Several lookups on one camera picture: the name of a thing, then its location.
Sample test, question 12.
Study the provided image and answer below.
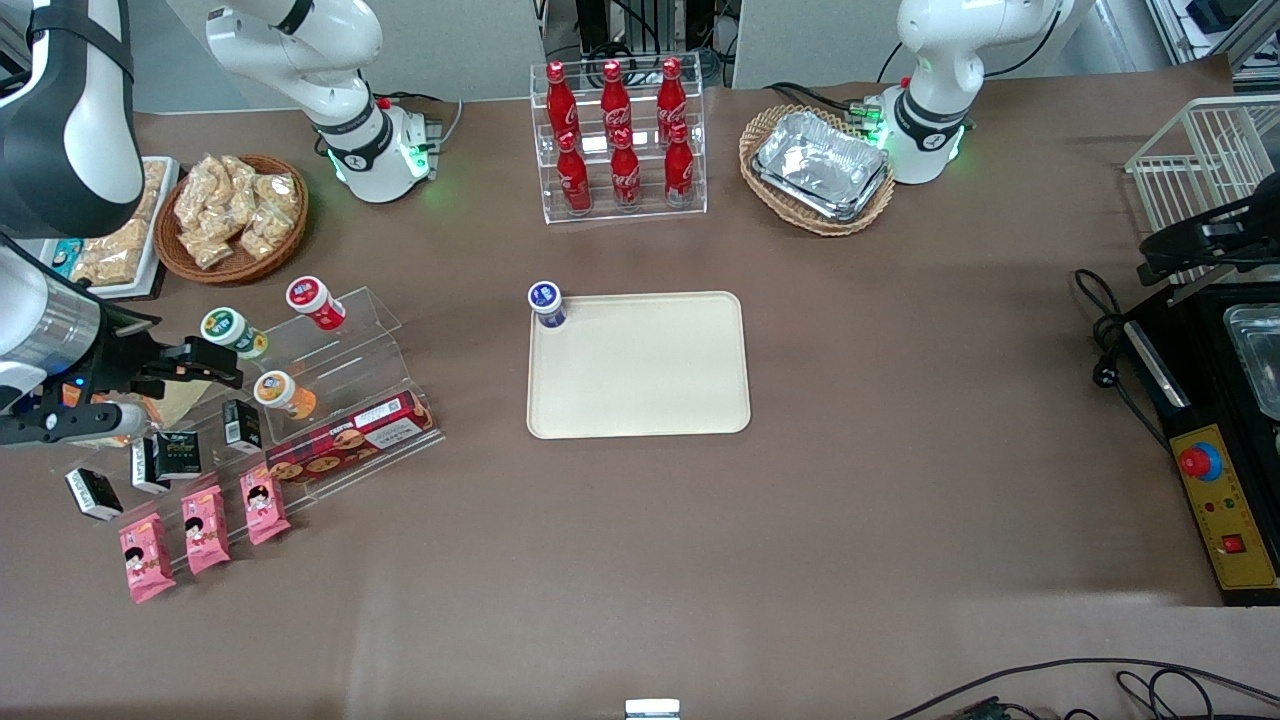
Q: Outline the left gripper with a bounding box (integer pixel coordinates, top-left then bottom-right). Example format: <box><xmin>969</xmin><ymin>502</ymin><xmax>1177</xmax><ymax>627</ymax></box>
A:
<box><xmin>1138</xmin><ymin>195</ymin><xmax>1280</xmax><ymax>285</ymax></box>

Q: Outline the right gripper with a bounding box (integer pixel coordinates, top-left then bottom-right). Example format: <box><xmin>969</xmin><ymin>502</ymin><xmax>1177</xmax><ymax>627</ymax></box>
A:
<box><xmin>45</xmin><ymin>306</ymin><xmax>244</xmax><ymax>403</ymax></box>

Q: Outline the triangular wrapped sandwich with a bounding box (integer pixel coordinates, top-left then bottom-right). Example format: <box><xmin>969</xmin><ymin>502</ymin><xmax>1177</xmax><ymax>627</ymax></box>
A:
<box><xmin>140</xmin><ymin>383</ymin><xmax>216</xmax><ymax>431</ymax></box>

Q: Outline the white rectangular snack tray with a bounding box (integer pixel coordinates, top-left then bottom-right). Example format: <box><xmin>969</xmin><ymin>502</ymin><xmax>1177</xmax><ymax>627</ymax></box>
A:
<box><xmin>22</xmin><ymin>157</ymin><xmax>181</xmax><ymax>301</ymax></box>

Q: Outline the silver foil tray stack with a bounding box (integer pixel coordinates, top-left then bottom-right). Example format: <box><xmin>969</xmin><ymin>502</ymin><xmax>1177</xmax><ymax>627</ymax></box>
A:
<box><xmin>752</xmin><ymin>110</ymin><xmax>891</xmax><ymax>223</ymax></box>

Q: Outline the cream plastic tray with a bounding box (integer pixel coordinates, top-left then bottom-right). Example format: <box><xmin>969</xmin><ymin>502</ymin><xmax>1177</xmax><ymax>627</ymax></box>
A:
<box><xmin>527</xmin><ymin>291</ymin><xmax>752</xmax><ymax>440</ymax></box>

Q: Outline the green-lid yogurt cup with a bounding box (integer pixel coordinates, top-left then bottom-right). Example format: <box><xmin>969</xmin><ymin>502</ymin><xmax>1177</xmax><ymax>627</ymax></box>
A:
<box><xmin>200</xmin><ymin>307</ymin><xmax>269</xmax><ymax>361</ymax></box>

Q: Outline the black machine yellow panel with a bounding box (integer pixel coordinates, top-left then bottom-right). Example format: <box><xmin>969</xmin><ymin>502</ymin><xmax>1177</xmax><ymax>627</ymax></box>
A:
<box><xmin>1120</xmin><ymin>285</ymin><xmax>1280</xmax><ymax>607</ymax></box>

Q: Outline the dark brown wicker basket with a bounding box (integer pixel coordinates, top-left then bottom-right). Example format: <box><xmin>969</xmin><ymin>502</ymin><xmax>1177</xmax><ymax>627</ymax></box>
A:
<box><xmin>155</xmin><ymin>154</ymin><xmax>309</xmax><ymax>286</ymax></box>

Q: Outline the clear bag of snacks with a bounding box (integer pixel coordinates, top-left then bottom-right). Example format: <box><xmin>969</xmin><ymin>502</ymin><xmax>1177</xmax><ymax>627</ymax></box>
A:
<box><xmin>255</xmin><ymin>172</ymin><xmax>301</xmax><ymax>216</ymax></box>
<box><xmin>190</xmin><ymin>230</ymin><xmax>236</xmax><ymax>271</ymax></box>
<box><xmin>240</xmin><ymin>205</ymin><xmax>291</xmax><ymax>261</ymax></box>
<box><xmin>200</xmin><ymin>155</ymin><xmax>256</xmax><ymax>201</ymax></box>
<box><xmin>175</xmin><ymin>165</ymin><xmax>226</xmax><ymax>236</ymax></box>

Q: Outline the golden crisp snack packet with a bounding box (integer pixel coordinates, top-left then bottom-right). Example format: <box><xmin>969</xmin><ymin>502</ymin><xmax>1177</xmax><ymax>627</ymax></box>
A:
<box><xmin>70</xmin><ymin>215</ymin><xmax>151</xmax><ymax>287</ymax></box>
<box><xmin>138</xmin><ymin>160</ymin><xmax>168</xmax><ymax>223</ymax></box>

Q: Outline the orange-lid yogurt cup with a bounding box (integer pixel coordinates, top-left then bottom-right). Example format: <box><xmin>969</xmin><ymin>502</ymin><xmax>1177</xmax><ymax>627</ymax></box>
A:
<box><xmin>253</xmin><ymin>370</ymin><xmax>319</xmax><ymax>421</ymax></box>

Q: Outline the steel food pan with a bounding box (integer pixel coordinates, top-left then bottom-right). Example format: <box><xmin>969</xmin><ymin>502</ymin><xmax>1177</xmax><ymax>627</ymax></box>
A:
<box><xmin>1222</xmin><ymin>305</ymin><xmax>1280</xmax><ymax>421</ymax></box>

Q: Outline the red-lid yogurt cup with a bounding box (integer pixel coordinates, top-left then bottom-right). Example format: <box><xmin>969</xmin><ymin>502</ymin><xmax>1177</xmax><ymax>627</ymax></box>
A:
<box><xmin>286</xmin><ymin>276</ymin><xmax>347</xmax><ymax>331</ymax></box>

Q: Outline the pink snack pack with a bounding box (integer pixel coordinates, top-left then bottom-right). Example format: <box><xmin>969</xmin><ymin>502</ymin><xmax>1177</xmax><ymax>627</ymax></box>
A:
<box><xmin>182</xmin><ymin>486</ymin><xmax>232</xmax><ymax>575</ymax></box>
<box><xmin>240</xmin><ymin>467</ymin><xmax>292</xmax><ymax>546</ymax></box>
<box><xmin>119</xmin><ymin>513</ymin><xmax>177</xmax><ymax>604</ymax></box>

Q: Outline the clear acrylic tiered shelf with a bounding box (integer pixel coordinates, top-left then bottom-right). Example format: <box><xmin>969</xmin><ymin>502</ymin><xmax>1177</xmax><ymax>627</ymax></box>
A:
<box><xmin>45</xmin><ymin>287</ymin><xmax>446</xmax><ymax>576</ymax></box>

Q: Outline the red cookie box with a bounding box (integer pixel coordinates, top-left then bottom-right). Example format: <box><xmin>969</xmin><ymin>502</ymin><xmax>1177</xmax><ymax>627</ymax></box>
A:
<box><xmin>265</xmin><ymin>392</ymin><xmax>438</xmax><ymax>483</ymax></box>

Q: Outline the red emergency stop button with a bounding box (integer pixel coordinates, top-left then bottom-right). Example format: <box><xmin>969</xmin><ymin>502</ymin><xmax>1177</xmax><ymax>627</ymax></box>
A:
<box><xmin>1178</xmin><ymin>441</ymin><xmax>1223</xmax><ymax>483</ymax></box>

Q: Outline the blue-lid yogurt cup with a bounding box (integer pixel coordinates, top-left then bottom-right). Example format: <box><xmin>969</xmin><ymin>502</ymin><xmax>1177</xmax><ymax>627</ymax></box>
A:
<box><xmin>528</xmin><ymin>281</ymin><xmax>569</xmax><ymax>330</ymax></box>

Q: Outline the light woven wicker basket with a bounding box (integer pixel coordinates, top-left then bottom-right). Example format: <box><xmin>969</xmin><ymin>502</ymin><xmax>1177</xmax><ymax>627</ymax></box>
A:
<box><xmin>739</xmin><ymin>104</ymin><xmax>897</xmax><ymax>237</ymax></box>

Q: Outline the red cola bottle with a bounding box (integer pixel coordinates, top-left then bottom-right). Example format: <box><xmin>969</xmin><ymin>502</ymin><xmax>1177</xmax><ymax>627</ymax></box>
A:
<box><xmin>664</xmin><ymin>122</ymin><xmax>696</xmax><ymax>208</ymax></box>
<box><xmin>556</xmin><ymin>130</ymin><xmax>593</xmax><ymax>215</ymax></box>
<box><xmin>657</xmin><ymin>57</ymin><xmax>689</xmax><ymax>133</ymax></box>
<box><xmin>600</xmin><ymin>60</ymin><xmax>633</xmax><ymax>136</ymax></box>
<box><xmin>610</xmin><ymin>128</ymin><xmax>643</xmax><ymax>211</ymax></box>
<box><xmin>545</xmin><ymin>62</ymin><xmax>579</xmax><ymax>141</ymax></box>

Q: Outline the clear acrylic bottle rack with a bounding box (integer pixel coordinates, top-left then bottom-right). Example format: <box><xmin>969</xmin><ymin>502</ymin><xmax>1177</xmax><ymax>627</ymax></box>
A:
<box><xmin>530</xmin><ymin>55</ymin><xmax>708</xmax><ymax>225</ymax></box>

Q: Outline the black background equipment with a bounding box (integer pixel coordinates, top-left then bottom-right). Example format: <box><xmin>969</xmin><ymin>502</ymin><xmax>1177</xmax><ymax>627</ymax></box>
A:
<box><xmin>540</xmin><ymin>0</ymin><xmax>741</xmax><ymax>86</ymax></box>

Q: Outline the black power cable with plug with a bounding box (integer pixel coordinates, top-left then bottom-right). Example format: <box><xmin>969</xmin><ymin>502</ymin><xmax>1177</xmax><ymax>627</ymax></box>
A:
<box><xmin>1073</xmin><ymin>268</ymin><xmax>1171</xmax><ymax>451</ymax></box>

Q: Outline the silver metal handle bar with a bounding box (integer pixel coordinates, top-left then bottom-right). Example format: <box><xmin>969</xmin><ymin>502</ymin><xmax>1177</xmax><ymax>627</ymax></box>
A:
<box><xmin>1125</xmin><ymin>320</ymin><xmax>1191</xmax><ymax>409</ymax></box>

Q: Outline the white wire basket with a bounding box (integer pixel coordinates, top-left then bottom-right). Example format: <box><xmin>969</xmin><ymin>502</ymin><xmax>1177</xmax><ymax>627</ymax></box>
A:
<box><xmin>1125</xmin><ymin>95</ymin><xmax>1280</xmax><ymax>286</ymax></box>

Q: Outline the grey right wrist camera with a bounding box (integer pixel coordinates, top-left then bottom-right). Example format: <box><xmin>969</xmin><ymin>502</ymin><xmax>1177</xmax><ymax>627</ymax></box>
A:
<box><xmin>0</xmin><ymin>400</ymin><xmax>153</xmax><ymax>447</ymax></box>

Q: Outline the aluminium frame rail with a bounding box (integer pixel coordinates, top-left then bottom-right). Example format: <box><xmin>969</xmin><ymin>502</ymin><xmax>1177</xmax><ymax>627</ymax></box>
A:
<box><xmin>1150</xmin><ymin>0</ymin><xmax>1280</xmax><ymax>73</ymax></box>

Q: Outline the grey arm base cable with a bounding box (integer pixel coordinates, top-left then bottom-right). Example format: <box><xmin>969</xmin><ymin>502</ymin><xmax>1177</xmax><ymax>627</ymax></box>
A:
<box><xmin>385</xmin><ymin>92</ymin><xmax>466</xmax><ymax>151</ymax></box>

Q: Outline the black arm base cable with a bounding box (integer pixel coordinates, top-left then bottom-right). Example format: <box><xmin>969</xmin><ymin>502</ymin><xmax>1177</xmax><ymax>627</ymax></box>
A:
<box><xmin>765</xmin><ymin>80</ymin><xmax>886</xmax><ymax>126</ymax></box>

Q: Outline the black table cable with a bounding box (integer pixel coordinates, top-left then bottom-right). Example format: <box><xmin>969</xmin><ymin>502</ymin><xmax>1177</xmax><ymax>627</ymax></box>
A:
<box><xmin>885</xmin><ymin>657</ymin><xmax>1280</xmax><ymax>720</ymax></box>
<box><xmin>1115</xmin><ymin>668</ymin><xmax>1280</xmax><ymax>720</ymax></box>

